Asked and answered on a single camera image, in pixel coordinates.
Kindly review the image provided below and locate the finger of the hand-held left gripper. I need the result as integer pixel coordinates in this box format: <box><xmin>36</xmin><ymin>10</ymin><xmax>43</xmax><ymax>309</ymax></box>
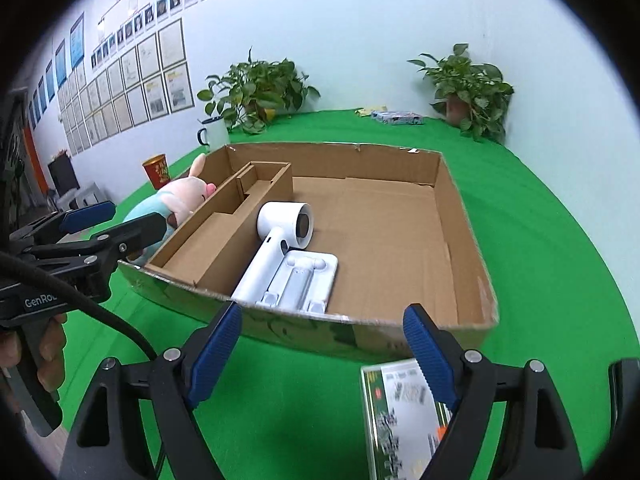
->
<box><xmin>10</xmin><ymin>201</ymin><xmax>117</xmax><ymax>254</ymax></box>
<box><xmin>35</xmin><ymin>212</ymin><xmax>168</xmax><ymax>301</ymax></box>

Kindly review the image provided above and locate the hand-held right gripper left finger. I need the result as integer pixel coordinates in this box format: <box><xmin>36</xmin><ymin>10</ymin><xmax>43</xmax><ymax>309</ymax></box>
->
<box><xmin>60</xmin><ymin>300</ymin><xmax>243</xmax><ymax>480</ymax></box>

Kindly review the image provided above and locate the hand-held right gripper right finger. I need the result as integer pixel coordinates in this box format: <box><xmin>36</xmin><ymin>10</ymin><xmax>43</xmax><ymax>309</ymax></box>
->
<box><xmin>402</xmin><ymin>302</ymin><xmax>586</xmax><ymax>480</ymax></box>

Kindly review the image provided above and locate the pink pig plush toy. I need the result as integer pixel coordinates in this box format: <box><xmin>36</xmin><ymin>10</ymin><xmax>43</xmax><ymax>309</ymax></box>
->
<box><xmin>121</xmin><ymin>152</ymin><xmax>218</xmax><ymax>266</ymax></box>

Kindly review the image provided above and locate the green and white carton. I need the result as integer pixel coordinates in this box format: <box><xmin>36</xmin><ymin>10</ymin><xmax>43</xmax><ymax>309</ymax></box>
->
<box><xmin>361</xmin><ymin>358</ymin><xmax>453</xmax><ymax>480</ymax></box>

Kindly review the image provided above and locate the narrow cardboard insert box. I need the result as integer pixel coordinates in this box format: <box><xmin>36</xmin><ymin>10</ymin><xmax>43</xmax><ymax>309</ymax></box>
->
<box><xmin>145</xmin><ymin>161</ymin><xmax>294</xmax><ymax>297</ymax></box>

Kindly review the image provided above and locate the white hair dryer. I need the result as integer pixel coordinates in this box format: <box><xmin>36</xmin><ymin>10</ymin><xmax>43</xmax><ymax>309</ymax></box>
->
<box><xmin>231</xmin><ymin>201</ymin><xmax>315</xmax><ymax>306</ymax></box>

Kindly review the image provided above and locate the large cardboard box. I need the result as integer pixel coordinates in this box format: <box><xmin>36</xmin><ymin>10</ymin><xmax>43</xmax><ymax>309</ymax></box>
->
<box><xmin>118</xmin><ymin>142</ymin><xmax>500</xmax><ymax>363</ymax></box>

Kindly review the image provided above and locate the white plastic holder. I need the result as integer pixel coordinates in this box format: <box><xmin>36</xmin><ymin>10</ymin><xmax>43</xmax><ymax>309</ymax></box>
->
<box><xmin>255</xmin><ymin>251</ymin><xmax>339</xmax><ymax>313</ymax></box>

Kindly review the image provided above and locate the person's left hand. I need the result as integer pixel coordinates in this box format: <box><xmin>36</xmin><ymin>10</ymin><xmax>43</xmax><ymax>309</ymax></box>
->
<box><xmin>0</xmin><ymin>312</ymin><xmax>69</xmax><ymax>397</ymax></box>

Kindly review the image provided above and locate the grey plastic stool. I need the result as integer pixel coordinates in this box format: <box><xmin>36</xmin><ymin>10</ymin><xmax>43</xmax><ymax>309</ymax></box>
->
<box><xmin>69</xmin><ymin>182</ymin><xmax>108</xmax><ymax>212</ymax></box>

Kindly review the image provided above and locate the black monitor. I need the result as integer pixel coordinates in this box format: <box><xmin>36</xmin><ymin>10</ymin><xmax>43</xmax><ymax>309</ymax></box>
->
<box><xmin>47</xmin><ymin>156</ymin><xmax>81</xmax><ymax>194</ymax></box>

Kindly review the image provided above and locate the red paper cup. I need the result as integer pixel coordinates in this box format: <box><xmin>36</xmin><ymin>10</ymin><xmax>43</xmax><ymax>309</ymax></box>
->
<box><xmin>142</xmin><ymin>155</ymin><xmax>172</xmax><ymax>191</ymax></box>

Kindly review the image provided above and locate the white enamel mug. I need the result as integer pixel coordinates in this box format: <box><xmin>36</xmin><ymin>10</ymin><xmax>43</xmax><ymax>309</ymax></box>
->
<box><xmin>197</xmin><ymin>115</ymin><xmax>231</xmax><ymax>153</ymax></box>

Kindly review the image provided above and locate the green tablecloth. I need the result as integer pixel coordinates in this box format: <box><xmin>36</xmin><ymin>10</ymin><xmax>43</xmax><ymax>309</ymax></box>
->
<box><xmin>60</xmin><ymin>107</ymin><xmax>640</xmax><ymax>480</ymax></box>

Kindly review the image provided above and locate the bushy potted plant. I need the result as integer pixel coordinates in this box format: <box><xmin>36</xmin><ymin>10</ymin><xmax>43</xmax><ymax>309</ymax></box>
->
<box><xmin>197</xmin><ymin>47</ymin><xmax>321</xmax><ymax>135</ymax></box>

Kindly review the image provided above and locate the blue patterned pack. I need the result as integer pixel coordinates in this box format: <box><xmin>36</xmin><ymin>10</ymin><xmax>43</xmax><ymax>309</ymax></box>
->
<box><xmin>371</xmin><ymin>109</ymin><xmax>426</xmax><ymax>127</ymax></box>

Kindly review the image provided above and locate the potted plant in brown pot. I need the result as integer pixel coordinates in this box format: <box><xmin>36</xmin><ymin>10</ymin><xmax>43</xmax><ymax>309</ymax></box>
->
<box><xmin>407</xmin><ymin>43</ymin><xmax>515</xmax><ymax>142</ymax></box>

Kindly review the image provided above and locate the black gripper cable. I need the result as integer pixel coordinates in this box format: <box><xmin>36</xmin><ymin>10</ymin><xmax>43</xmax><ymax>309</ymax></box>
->
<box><xmin>0</xmin><ymin>250</ymin><xmax>162</xmax><ymax>361</ymax></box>

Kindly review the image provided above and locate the black equipment frame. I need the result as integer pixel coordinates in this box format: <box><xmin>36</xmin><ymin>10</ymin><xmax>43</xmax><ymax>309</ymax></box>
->
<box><xmin>0</xmin><ymin>90</ymin><xmax>32</xmax><ymax>241</ymax></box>

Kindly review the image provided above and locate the wall of framed certificates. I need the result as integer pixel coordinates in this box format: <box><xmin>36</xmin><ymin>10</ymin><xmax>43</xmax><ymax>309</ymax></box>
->
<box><xmin>57</xmin><ymin>17</ymin><xmax>196</xmax><ymax>158</ymax></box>

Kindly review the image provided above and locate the row of blue wall posters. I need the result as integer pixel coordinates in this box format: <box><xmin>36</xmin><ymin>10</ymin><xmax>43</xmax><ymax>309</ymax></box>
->
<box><xmin>27</xmin><ymin>11</ymin><xmax>86</xmax><ymax>131</ymax></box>

